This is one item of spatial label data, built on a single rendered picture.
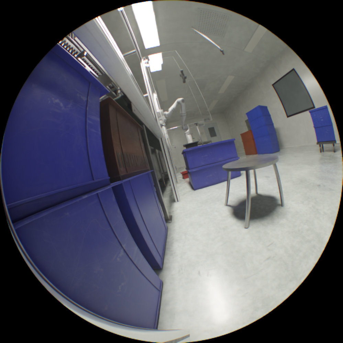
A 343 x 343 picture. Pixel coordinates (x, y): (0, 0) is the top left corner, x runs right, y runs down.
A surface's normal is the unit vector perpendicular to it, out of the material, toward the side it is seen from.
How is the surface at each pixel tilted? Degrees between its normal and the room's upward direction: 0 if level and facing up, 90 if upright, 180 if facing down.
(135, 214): 90
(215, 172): 90
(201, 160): 90
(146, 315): 90
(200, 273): 0
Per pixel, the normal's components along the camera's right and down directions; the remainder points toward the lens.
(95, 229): 0.97, -0.25
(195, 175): -0.05, 0.09
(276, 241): -0.26, -0.96
